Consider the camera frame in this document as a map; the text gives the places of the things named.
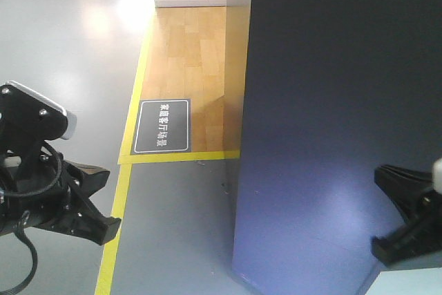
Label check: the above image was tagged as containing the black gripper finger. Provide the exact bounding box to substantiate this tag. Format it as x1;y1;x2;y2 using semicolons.
371;204;441;265
374;164;435;221

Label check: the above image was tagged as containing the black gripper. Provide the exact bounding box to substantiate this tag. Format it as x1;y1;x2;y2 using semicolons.
1;84;122;246

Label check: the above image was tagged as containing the dark floor sign chinese text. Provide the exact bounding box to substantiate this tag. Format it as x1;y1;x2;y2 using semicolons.
131;99;191;155

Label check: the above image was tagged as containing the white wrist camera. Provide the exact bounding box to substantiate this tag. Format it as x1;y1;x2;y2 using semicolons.
432;158;442;194

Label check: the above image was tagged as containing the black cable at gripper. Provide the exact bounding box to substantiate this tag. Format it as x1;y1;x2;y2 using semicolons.
0;144;65;295

